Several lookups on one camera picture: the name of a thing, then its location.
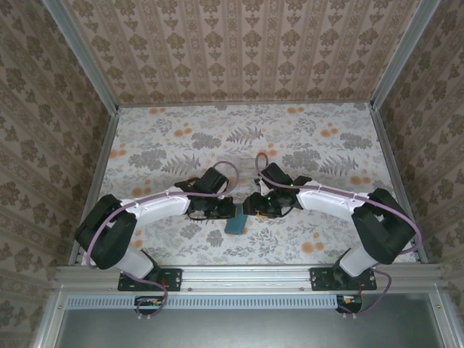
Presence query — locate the aluminium mounting rail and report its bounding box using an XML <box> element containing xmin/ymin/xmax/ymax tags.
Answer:
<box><xmin>54</xmin><ymin>264</ymin><xmax>449</xmax><ymax>293</ymax></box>

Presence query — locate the teal leather card holder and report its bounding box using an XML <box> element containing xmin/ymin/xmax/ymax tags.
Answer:
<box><xmin>223</xmin><ymin>203</ymin><xmax>248</xmax><ymax>236</ymax></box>

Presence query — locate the aluminium table side rail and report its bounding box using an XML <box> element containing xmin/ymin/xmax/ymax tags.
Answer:
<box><xmin>369</xmin><ymin>103</ymin><xmax>429</xmax><ymax>265</ymax></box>
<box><xmin>70</xmin><ymin>107</ymin><xmax>121</xmax><ymax>268</ymax></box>

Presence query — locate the floral printed table cover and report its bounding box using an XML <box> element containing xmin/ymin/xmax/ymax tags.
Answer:
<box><xmin>78</xmin><ymin>103</ymin><xmax>423</xmax><ymax>268</ymax></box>

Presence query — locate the grey metal panel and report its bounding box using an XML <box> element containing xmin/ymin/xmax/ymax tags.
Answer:
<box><xmin>54</xmin><ymin>307</ymin><xmax>449</xmax><ymax>348</ymax></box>

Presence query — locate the aluminium frame post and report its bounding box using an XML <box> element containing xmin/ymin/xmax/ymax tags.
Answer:
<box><xmin>42</xmin><ymin>0</ymin><xmax>121</xmax><ymax>114</ymax></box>
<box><xmin>368</xmin><ymin>0</ymin><xmax>426</xmax><ymax>109</ymax></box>

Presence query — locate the black controller board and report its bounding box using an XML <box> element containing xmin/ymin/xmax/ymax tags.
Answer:
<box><xmin>336</xmin><ymin>294</ymin><xmax>364</xmax><ymax>313</ymax></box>
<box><xmin>134</xmin><ymin>295</ymin><xmax>163</xmax><ymax>315</ymax></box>

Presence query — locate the white slotted cable duct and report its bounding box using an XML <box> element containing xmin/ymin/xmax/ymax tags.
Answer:
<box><xmin>67</xmin><ymin>293</ymin><xmax>340</xmax><ymax>310</ymax></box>

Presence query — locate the clear acrylic card box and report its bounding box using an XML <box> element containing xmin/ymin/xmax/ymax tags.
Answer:
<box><xmin>237</xmin><ymin>157</ymin><xmax>262</xmax><ymax>189</ymax></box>

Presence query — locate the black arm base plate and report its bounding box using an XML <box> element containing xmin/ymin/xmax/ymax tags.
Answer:
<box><xmin>310</xmin><ymin>267</ymin><xmax>378</xmax><ymax>292</ymax></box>
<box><xmin>117</xmin><ymin>267</ymin><xmax>182</xmax><ymax>292</ymax></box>

